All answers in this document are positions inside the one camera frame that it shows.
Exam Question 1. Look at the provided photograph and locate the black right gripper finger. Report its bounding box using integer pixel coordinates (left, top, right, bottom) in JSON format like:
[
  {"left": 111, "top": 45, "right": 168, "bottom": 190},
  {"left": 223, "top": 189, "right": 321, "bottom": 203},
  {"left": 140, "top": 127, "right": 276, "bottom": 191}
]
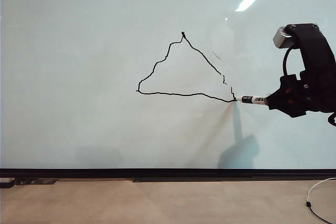
[
  {"left": 265, "top": 87, "right": 292, "bottom": 104},
  {"left": 267, "top": 102, "right": 308, "bottom": 118}
]

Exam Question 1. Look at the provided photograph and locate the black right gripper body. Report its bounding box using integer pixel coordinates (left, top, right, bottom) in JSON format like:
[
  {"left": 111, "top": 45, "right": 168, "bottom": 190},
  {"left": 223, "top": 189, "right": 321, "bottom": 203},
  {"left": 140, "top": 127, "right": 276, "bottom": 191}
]
[{"left": 279, "top": 62, "right": 336, "bottom": 113}]

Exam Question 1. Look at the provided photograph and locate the white whiteboard marker pen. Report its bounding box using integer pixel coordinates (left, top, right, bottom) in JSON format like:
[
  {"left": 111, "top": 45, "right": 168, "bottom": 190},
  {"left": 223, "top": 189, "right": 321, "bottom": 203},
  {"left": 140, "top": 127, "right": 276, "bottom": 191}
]
[{"left": 235, "top": 94, "right": 269, "bottom": 105}]

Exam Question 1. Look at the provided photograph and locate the black camera cable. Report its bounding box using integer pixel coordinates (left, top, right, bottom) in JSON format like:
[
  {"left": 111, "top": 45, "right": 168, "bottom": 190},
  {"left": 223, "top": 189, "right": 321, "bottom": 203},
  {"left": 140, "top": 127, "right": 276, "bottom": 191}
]
[{"left": 282, "top": 47, "right": 295, "bottom": 77}]

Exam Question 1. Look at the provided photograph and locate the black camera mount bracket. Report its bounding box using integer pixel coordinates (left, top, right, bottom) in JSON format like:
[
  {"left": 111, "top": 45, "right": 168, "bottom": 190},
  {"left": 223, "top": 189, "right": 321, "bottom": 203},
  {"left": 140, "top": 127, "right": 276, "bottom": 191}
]
[{"left": 285, "top": 23, "right": 336, "bottom": 78}]

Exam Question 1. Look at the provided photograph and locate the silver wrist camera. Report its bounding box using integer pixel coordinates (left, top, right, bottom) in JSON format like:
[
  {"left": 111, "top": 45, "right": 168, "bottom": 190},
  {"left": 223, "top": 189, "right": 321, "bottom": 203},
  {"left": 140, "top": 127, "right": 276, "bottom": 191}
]
[{"left": 272, "top": 24, "right": 297, "bottom": 50}]

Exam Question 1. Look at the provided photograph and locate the white cable with black ferrite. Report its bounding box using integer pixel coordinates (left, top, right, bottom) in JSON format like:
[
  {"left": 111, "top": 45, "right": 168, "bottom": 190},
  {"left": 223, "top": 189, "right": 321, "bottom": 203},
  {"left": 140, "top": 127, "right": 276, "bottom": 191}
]
[{"left": 304, "top": 177, "right": 336, "bottom": 224}]

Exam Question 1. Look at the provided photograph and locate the white glass whiteboard black frame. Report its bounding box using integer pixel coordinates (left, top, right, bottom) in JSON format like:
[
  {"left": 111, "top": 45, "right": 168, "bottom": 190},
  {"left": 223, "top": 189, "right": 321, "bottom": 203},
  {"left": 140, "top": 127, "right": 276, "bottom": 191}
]
[{"left": 0, "top": 0, "right": 336, "bottom": 179}]

